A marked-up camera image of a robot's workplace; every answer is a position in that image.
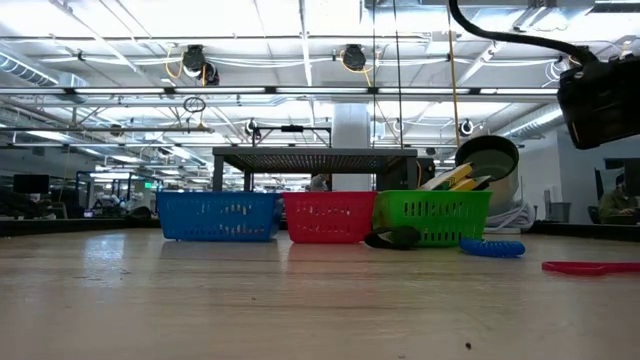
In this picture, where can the long red rubber band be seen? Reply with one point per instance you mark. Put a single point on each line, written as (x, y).
(590, 268)

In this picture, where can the blue coil wristband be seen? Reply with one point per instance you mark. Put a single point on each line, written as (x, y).
(492, 248)

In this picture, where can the green plastic basket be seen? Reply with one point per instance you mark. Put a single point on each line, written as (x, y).
(435, 215)

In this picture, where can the black rubber band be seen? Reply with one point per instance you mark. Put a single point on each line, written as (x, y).
(392, 239)

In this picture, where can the red plastic basket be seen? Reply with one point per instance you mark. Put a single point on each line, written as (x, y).
(330, 217)

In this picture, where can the blue plastic basket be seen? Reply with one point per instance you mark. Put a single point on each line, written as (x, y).
(217, 217)

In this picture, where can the person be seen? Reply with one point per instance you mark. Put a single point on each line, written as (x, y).
(320, 183)
(617, 202)

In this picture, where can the grey trash bin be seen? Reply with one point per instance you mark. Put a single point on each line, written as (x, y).
(560, 212)

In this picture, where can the grey perforated metal shelf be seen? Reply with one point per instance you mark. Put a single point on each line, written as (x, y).
(315, 152)

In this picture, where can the black background monitor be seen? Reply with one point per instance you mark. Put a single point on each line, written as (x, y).
(31, 183)

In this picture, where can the silver ventilation duct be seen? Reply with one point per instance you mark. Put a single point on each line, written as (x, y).
(530, 122)
(30, 70)

